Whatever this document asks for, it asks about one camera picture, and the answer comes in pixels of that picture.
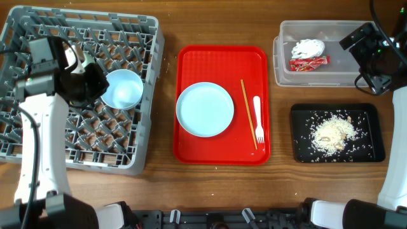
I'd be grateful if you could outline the small blue bowl with crumbs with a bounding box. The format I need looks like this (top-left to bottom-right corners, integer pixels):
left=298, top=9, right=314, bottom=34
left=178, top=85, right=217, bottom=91
left=100, top=69, right=144, bottom=110

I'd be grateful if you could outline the white napkin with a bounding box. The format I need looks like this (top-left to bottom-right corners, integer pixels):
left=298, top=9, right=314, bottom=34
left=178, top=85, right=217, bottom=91
left=291, top=39, right=325, bottom=59

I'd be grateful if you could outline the red snack wrapper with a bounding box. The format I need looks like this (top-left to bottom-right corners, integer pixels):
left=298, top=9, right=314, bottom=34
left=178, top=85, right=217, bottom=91
left=289, top=55, right=331, bottom=72

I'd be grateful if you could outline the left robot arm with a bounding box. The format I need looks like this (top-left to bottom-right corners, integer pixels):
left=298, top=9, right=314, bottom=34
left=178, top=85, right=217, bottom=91
left=1, top=64, right=142, bottom=228

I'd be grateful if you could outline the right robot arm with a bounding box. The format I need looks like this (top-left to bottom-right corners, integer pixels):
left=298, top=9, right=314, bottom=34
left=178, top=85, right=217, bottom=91
left=296, top=1, right=406, bottom=228

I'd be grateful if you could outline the grey dishwasher rack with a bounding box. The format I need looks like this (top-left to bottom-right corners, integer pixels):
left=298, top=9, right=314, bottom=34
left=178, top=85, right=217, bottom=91
left=1, top=6, right=165, bottom=176

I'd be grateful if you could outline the spilled rice food waste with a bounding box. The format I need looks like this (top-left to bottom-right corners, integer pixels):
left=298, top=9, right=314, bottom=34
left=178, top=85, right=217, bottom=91
left=293, top=109, right=374, bottom=163

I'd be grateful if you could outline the clear plastic bin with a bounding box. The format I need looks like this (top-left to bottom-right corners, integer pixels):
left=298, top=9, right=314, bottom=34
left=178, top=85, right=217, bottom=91
left=273, top=20, right=365, bottom=87

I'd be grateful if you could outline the black plastic tray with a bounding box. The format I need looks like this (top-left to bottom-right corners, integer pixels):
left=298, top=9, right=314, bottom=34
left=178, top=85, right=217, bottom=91
left=290, top=103, right=385, bottom=163

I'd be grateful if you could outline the large light blue plate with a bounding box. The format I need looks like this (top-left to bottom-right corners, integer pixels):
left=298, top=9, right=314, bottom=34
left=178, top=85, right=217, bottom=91
left=176, top=82, right=235, bottom=138

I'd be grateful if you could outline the wooden chopstick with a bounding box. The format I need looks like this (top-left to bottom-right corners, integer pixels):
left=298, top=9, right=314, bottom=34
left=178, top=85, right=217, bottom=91
left=240, top=79, right=258, bottom=150

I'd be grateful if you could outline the white plastic fork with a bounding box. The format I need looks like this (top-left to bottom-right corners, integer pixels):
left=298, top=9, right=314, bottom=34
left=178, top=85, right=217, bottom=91
left=253, top=96, right=265, bottom=143

